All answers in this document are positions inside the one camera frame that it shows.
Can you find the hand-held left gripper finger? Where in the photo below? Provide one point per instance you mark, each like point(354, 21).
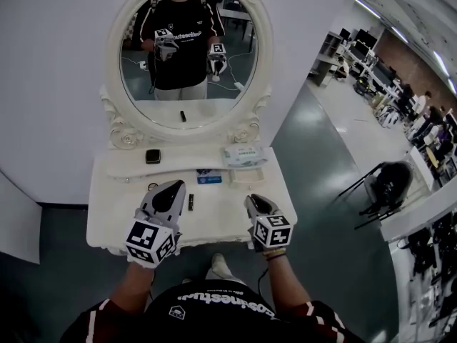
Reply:
point(178, 206)
point(150, 202)

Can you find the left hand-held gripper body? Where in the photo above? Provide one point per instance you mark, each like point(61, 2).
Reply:
point(150, 243)

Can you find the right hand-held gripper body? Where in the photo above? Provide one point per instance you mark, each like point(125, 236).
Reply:
point(273, 232)

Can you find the dark lipstick tube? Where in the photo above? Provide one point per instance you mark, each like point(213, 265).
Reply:
point(191, 202)

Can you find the small round black tin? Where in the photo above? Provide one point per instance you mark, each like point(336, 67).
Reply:
point(153, 185)

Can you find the small white drawer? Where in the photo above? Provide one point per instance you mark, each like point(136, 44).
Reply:
point(246, 178)

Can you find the white ornate dressing table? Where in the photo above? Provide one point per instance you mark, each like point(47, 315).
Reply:
point(214, 220)

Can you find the black square compact case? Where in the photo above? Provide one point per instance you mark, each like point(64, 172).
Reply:
point(153, 156)

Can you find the person's left forearm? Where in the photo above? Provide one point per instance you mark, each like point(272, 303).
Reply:
point(132, 288)

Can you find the person's right forearm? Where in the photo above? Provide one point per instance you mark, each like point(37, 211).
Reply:
point(289, 284)

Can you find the person's wrist bands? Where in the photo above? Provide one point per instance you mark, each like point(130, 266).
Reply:
point(275, 254)

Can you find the blue and white card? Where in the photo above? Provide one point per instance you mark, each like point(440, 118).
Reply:
point(209, 180)

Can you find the dark patterned small item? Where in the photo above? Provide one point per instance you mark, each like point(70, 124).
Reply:
point(204, 172)

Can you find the white green wet wipes pack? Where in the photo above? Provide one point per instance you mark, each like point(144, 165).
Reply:
point(244, 155)

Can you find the person's right shoe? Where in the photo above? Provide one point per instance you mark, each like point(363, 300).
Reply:
point(218, 262)

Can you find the person's right trouser leg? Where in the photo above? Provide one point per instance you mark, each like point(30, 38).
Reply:
point(225, 275)

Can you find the person's black and maroon shirt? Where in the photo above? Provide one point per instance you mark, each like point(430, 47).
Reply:
point(221, 316)

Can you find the black backpack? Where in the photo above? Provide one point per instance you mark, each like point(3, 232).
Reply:
point(394, 182)

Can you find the white shelf unit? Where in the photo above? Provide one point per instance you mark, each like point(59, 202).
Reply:
point(18, 227)

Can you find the grey open cabinet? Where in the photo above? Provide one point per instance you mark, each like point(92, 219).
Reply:
point(325, 61)

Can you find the black equipment pile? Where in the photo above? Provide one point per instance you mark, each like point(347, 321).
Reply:
point(428, 263)

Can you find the row of desks with monitors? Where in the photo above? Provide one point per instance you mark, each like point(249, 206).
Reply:
point(385, 73)

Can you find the ceiling light strip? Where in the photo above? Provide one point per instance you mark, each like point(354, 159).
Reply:
point(400, 34)
point(367, 8)

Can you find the oval mirror white carved frame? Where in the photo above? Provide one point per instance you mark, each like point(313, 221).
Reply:
point(114, 48)

